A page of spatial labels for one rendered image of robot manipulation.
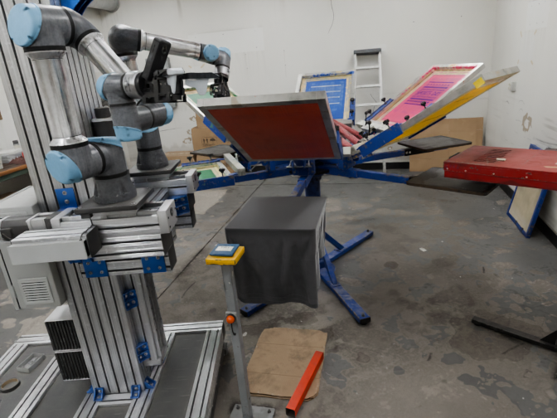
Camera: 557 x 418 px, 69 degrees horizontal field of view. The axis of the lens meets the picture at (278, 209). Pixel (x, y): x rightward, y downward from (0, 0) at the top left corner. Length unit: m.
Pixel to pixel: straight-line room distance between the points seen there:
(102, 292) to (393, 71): 5.24
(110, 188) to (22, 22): 0.56
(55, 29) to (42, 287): 1.08
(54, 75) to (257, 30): 5.32
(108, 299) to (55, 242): 0.51
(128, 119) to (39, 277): 0.98
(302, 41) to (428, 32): 1.74
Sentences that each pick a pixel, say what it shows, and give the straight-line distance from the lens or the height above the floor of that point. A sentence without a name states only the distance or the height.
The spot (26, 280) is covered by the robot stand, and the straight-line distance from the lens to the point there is 2.05.
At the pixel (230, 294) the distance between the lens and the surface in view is 1.81.
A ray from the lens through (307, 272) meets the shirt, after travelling 2.00.
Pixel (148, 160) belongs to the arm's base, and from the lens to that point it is 2.03.
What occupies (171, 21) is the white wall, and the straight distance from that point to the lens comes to 7.10.
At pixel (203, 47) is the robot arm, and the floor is 1.78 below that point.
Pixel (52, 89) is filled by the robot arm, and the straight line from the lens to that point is 1.46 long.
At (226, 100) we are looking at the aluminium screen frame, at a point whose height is 1.54.
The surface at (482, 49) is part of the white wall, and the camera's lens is 6.50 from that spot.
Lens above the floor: 1.68
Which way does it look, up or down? 20 degrees down
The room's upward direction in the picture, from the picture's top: 5 degrees counter-clockwise
